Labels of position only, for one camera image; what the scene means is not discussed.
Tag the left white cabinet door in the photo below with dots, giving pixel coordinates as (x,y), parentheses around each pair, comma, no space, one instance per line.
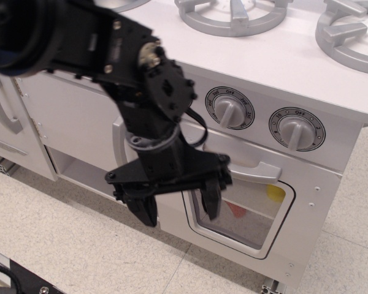
(25,148)

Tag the right silver stove burner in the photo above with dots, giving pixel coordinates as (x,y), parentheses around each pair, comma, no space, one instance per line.
(342,33)

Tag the middle grey temperature knob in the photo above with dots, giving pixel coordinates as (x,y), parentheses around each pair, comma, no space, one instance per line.
(229,108)

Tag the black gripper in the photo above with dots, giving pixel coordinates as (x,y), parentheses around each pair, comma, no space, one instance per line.
(168,163)

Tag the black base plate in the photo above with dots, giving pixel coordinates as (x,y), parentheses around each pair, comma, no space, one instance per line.
(23,280)

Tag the aluminium frame rail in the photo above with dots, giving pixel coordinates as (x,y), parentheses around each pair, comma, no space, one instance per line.
(272,286)

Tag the yellow toy bottle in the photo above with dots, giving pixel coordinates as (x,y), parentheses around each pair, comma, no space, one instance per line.
(275,193)

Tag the middle silver stove burner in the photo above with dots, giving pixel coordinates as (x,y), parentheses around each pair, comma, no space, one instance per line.
(239,24)

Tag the silver oven door handle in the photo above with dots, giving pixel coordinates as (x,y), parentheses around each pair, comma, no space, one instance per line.
(245,161)

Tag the silver stove burner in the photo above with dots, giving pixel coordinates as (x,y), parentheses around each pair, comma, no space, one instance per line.
(239,24)
(342,33)

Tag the red toy on lower shelf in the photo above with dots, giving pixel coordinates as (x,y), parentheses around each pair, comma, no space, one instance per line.
(238,211)

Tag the white toy kitchen unit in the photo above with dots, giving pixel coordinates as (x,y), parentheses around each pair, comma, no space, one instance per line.
(87,242)

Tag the white oven door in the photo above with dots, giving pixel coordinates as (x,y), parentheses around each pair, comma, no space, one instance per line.
(274,239)

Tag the white cabinet door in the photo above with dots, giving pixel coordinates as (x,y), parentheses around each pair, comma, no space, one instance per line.
(74,120)
(25,148)

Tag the silver cabinet door handle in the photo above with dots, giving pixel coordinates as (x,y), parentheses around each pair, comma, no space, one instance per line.
(123,153)

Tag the right grey timer knob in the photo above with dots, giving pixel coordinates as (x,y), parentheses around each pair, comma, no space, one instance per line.
(297,129)

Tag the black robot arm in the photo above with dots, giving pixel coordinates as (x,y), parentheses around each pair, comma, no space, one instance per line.
(150,91)

